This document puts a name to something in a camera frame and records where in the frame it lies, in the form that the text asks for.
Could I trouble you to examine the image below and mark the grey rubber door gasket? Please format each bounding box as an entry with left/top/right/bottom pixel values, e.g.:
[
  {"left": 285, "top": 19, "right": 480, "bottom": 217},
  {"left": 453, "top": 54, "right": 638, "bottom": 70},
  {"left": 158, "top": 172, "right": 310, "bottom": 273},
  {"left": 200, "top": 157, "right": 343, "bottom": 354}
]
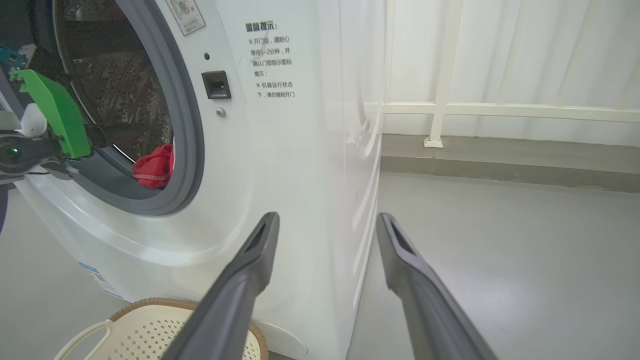
[{"left": 52, "top": 0, "right": 206, "bottom": 217}]

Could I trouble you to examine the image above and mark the grey warning sticker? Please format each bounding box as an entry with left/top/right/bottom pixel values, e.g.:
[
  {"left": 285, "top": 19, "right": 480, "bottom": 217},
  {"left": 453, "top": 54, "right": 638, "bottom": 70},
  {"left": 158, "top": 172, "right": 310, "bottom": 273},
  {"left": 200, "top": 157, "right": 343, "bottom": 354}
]
[{"left": 165, "top": 0, "right": 206, "bottom": 37}]

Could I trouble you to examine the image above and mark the perforated steel drum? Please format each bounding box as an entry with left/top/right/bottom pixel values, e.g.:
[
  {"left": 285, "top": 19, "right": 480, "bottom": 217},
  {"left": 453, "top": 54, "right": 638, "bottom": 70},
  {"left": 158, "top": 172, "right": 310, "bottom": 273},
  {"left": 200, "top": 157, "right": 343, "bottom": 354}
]
[{"left": 54, "top": 0, "right": 174, "bottom": 163}]

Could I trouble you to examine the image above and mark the red and white garment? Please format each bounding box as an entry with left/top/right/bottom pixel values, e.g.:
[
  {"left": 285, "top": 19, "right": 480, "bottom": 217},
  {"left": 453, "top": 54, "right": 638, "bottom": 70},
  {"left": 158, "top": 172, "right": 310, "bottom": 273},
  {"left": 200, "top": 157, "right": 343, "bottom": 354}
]
[{"left": 132, "top": 144, "right": 175, "bottom": 190}]

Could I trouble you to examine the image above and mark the white washing machine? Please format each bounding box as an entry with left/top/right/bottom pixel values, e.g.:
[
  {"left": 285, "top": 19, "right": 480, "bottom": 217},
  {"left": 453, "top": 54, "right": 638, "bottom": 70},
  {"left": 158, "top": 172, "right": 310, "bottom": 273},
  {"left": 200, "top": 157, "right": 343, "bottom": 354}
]
[{"left": 15, "top": 0, "right": 388, "bottom": 360}]

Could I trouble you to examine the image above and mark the white metal railing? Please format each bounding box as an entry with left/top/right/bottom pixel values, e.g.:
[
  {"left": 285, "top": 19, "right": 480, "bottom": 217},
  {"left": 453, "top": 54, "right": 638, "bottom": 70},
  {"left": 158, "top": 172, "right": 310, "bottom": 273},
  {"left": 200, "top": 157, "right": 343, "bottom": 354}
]
[{"left": 365, "top": 0, "right": 640, "bottom": 149}]

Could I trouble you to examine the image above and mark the cream perforated laundry basket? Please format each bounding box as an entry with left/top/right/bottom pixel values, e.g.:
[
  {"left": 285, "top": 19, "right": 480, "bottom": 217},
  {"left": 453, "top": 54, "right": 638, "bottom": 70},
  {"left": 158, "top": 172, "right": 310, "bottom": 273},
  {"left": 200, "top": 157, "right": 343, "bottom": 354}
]
[{"left": 54, "top": 298, "right": 269, "bottom": 360}]

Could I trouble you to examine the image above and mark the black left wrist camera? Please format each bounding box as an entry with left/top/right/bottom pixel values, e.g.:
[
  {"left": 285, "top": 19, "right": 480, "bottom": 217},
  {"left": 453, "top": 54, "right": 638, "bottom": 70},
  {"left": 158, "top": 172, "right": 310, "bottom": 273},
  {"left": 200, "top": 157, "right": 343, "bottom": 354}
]
[{"left": 0, "top": 131, "right": 68, "bottom": 177}]

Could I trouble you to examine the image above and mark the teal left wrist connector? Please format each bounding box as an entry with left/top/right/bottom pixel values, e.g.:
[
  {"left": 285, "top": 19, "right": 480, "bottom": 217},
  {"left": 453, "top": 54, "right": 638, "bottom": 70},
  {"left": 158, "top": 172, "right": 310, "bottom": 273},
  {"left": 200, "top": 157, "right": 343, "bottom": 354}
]
[{"left": 0, "top": 44, "right": 24, "bottom": 69}]

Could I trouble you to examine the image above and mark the round white filter cover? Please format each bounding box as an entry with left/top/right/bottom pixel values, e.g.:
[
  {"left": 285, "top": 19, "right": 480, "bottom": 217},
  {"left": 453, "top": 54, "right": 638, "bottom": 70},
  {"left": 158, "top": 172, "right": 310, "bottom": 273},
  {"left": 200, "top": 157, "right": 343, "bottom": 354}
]
[{"left": 252, "top": 320, "right": 308, "bottom": 360}]

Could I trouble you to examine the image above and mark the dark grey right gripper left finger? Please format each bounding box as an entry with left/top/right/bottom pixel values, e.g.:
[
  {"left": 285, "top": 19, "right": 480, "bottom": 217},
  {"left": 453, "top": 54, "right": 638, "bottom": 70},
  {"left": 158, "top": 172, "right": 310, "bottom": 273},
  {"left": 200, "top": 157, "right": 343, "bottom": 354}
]
[{"left": 162, "top": 211, "right": 281, "bottom": 360}]

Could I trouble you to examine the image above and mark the blue energy label sticker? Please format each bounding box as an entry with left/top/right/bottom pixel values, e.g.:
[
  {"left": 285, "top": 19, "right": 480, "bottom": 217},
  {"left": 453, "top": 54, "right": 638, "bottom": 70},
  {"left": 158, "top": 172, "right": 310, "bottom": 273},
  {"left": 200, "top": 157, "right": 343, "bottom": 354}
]
[{"left": 78, "top": 262, "right": 124, "bottom": 301}]

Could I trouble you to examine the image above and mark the black door latch socket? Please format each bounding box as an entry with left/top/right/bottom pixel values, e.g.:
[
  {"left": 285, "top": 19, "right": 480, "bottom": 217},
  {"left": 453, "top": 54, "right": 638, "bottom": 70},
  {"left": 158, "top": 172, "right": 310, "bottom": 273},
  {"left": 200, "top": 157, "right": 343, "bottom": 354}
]
[{"left": 201, "top": 70, "right": 232, "bottom": 100}]

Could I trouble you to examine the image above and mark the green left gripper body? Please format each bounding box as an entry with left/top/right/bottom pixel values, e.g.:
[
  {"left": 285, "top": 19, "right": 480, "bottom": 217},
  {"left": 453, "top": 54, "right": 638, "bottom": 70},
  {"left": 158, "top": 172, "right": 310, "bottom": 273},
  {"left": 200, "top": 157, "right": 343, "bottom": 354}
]
[{"left": 10, "top": 69, "right": 92, "bottom": 159}]

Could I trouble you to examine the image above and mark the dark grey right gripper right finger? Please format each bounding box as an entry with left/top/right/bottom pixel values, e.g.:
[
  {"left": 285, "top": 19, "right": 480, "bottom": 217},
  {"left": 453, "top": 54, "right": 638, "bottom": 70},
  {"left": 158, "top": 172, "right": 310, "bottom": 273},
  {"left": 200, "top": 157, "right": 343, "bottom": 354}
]
[{"left": 376, "top": 212, "right": 498, "bottom": 360}]

